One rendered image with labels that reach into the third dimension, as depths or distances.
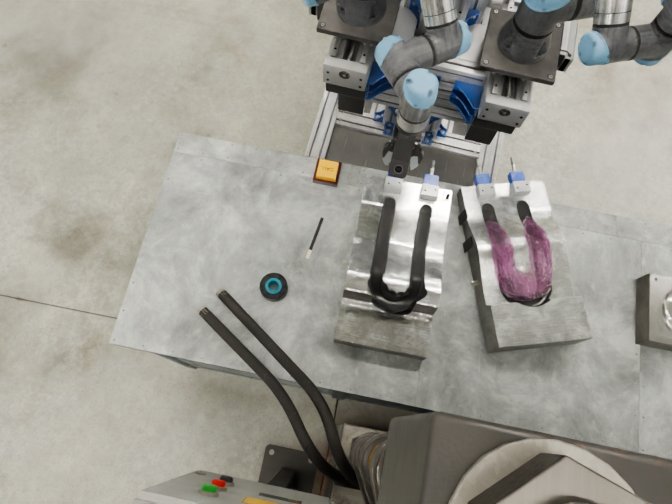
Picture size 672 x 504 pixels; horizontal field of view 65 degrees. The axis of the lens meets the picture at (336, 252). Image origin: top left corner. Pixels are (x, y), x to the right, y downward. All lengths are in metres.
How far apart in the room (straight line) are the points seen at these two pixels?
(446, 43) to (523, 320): 0.75
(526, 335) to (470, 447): 1.21
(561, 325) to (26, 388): 2.10
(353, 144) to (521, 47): 1.00
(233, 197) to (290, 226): 0.20
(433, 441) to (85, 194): 2.56
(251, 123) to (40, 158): 1.03
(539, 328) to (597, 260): 0.36
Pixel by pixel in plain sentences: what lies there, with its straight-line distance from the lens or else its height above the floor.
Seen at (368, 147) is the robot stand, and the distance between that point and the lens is 2.43.
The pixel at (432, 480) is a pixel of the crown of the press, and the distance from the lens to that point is 0.32.
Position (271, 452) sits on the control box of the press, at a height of 0.03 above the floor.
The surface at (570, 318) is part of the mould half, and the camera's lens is 1.59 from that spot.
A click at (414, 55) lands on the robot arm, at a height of 1.34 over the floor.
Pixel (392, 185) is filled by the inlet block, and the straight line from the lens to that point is 1.57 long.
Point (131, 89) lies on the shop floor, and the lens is 3.00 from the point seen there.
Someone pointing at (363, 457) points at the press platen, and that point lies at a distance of 1.03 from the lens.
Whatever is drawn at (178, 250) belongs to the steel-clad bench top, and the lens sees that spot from 1.66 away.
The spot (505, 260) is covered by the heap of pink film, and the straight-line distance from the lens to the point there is 1.56.
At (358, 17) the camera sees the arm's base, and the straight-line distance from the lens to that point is 1.69.
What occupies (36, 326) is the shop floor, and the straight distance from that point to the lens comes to 2.67.
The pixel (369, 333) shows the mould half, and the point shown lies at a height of 0.86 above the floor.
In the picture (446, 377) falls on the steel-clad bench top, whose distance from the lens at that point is 1.56.
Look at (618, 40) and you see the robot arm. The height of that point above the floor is 1.38.
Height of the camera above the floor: 2.32
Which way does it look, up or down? 72 degrees down
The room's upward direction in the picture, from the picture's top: 4 degrees clockwise
